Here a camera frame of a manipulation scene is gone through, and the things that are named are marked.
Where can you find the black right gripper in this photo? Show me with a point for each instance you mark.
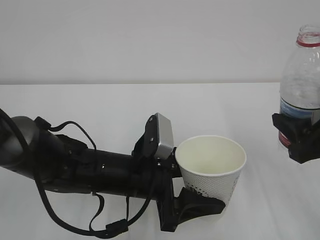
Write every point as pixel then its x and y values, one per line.
pixel 304 140

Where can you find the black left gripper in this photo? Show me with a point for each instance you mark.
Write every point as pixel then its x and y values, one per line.
pixel 188 205

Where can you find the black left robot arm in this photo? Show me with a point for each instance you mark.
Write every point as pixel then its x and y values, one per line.
pixel 58 163

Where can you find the white paper cup green logo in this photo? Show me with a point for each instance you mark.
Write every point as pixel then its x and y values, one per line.
pixel 211 165

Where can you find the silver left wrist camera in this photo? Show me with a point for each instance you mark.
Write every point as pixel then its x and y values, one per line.
pixel 157 141

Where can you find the clear plastic water bottle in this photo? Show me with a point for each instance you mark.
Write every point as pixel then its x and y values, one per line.
pixel 300 81

